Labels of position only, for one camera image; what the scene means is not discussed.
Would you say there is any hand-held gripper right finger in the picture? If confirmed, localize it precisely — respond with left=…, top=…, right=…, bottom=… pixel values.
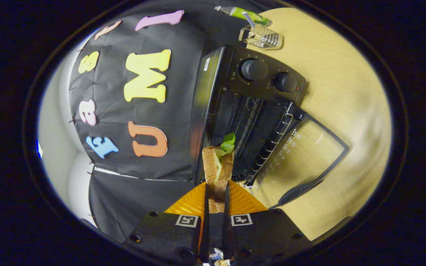
left=222, top=180, right=312, bottom=265

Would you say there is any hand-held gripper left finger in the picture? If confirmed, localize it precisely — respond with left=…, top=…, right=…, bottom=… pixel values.
left=124, top=181, right=210, bottom=265

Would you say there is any lettuce sandwich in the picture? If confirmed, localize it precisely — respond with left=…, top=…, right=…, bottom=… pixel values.
left=202, top=132, right=236, bottom=214

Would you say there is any black toaster oven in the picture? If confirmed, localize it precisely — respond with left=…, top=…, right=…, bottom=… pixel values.
left=191, top=44, right=349, bottom=209

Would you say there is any black backdrop cloth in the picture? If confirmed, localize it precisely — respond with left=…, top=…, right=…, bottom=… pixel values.
left=68, top=0, right=273, bottom=244

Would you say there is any blue white striped stick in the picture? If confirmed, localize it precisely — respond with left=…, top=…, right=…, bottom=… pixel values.
left=242, top=11, right=257, bottom=30

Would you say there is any green drink bottle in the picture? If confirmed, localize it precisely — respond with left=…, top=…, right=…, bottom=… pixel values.
left=214, top=6, right=270, bottom=26

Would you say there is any white string loop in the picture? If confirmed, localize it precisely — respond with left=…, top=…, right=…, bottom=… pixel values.
left=240, top=180, right=260, bottom=195

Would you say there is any metal wire rack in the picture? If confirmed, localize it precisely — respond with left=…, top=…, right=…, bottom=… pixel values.
left=238, top=24, right=284, bottom=51

